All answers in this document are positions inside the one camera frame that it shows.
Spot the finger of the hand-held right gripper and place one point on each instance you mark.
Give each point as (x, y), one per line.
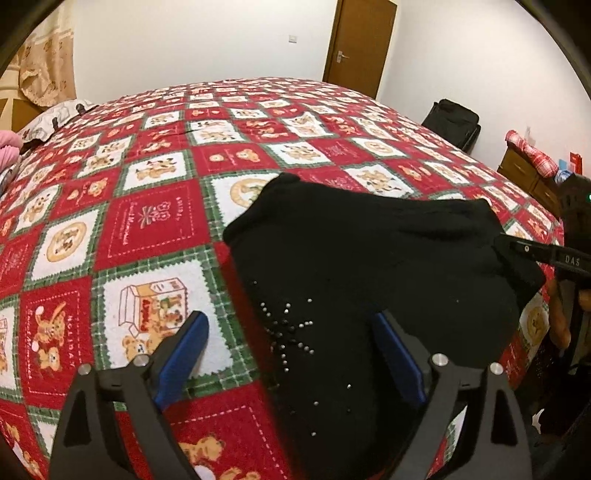
(524, 248)

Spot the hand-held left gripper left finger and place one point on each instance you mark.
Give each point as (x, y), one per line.
(184, 350)

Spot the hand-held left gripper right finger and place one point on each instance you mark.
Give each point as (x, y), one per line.
(397, 355)

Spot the black pants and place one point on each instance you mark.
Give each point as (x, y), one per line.
(346, 258)

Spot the person's right hand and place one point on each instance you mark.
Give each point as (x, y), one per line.
(559, 318)

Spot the red cloth bundle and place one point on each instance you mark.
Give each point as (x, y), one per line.
(535, 159)

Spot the wooden cabinet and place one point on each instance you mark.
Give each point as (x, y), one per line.
(517, 168)

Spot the red printed blanket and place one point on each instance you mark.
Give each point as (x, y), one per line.
(147, 221)

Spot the black suitcase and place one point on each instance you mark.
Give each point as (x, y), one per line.
(450, 122)

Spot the brown wooden door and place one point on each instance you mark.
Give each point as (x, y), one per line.
(360, 41)

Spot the white patterned pillow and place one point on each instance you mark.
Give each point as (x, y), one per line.
(51, 120)

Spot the pink cloth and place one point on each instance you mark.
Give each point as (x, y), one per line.
(8, 147)

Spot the cream wooden headboard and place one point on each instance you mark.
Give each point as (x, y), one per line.
(14, 110)

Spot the beige patterned curtain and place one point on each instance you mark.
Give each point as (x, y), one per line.
(46, 69)

